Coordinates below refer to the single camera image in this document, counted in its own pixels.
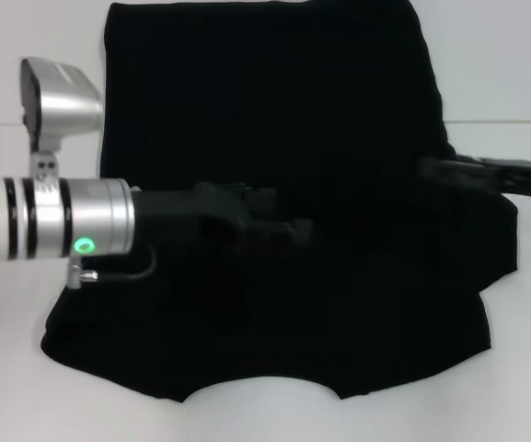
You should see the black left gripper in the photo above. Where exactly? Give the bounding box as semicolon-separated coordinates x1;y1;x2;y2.
129;181;315;253

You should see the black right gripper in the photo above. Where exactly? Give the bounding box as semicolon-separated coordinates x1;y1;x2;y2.
418;155;531;202

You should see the black shirt with FREE print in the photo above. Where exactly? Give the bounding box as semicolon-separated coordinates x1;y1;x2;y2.
39;0;522;405

